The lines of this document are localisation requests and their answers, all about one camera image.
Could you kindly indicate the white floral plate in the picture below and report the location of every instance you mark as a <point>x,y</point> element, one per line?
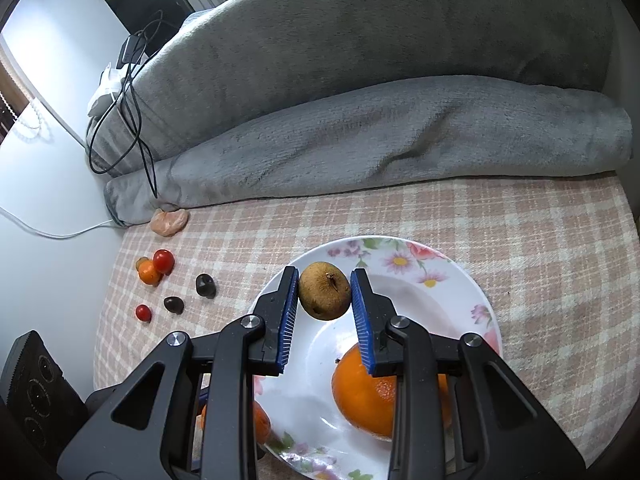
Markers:
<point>320,355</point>

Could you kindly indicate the black power adapter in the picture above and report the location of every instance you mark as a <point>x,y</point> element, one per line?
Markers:
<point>132,49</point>

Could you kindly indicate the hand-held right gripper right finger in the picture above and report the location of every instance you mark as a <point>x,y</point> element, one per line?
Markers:
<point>361,320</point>

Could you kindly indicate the grey fleece blanket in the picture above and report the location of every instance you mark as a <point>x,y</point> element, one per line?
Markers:
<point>350,85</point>

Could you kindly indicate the peeled tangerine piece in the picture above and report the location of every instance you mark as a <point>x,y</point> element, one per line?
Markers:
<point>170,221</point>

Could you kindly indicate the pink checked bed sheet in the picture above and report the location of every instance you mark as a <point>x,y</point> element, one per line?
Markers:
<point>450,220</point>

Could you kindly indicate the brown round fruit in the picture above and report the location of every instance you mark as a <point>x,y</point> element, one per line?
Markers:
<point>325,290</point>

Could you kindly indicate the large orange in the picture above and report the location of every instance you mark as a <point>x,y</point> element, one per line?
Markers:
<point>360,395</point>

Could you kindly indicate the dark purple fruit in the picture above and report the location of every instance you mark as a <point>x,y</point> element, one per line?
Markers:
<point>173,304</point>
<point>205,285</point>

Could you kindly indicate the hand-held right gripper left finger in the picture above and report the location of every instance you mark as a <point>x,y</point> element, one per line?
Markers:
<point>287,320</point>

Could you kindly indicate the red cherry tomato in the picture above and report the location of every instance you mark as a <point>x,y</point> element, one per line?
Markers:
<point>143,312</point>
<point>163,260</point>

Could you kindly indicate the small orange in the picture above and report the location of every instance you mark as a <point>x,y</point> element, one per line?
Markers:
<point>148,275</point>
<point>262,422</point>

